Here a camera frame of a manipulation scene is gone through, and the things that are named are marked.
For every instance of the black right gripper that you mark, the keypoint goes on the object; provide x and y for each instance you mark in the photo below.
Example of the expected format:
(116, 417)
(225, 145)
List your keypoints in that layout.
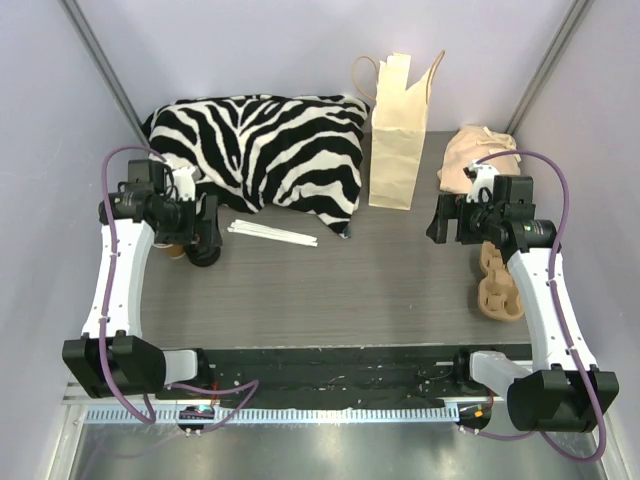
(445, 217)

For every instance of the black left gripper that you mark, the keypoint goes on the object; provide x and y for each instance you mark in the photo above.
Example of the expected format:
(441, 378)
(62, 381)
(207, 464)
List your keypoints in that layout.
(208, 226)

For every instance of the black lid stack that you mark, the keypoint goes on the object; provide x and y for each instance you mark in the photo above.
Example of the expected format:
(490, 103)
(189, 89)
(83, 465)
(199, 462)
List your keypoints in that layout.
(203, 257)

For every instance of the brown paper cups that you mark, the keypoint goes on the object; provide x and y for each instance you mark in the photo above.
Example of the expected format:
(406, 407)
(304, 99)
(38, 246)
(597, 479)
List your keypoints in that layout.
(173, 251)

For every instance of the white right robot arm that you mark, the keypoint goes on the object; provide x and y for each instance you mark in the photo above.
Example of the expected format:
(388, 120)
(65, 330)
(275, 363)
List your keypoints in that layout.
(565, 390)

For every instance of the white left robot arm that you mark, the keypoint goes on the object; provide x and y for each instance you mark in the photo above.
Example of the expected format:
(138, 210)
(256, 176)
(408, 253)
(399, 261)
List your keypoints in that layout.
(111, 340)

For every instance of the white paper straw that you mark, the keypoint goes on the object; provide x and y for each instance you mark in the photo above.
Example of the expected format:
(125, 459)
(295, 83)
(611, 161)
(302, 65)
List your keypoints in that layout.
(260, 231)

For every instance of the cream paper bag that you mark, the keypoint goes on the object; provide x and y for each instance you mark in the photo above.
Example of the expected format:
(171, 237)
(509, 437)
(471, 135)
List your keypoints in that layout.
(399, 126)

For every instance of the cardboard cup carrier tray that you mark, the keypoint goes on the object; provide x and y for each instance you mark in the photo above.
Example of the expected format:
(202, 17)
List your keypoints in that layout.
(498, 296)

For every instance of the zebra print cushion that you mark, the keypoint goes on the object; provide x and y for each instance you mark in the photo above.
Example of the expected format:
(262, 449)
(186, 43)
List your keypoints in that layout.
(302, 153)

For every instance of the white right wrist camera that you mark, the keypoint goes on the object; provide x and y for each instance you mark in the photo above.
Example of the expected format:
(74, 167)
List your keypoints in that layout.
(482, 177)

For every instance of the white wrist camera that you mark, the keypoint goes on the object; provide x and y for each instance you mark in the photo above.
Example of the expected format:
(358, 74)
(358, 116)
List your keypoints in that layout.
(182, 183)
(482, 177)

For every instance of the beige cloth drawstring pouch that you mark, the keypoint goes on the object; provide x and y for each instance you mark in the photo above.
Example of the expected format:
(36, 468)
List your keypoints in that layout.
(469, 144)

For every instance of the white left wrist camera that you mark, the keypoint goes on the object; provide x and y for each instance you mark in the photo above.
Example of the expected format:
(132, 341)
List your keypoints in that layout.
(182, 183)

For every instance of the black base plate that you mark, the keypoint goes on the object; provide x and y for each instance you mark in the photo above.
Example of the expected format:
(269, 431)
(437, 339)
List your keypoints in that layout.
(338, 378)

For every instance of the white slotted cable duct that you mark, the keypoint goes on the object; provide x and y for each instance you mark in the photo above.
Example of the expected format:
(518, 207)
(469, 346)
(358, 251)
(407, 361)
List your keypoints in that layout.
(167, 414)

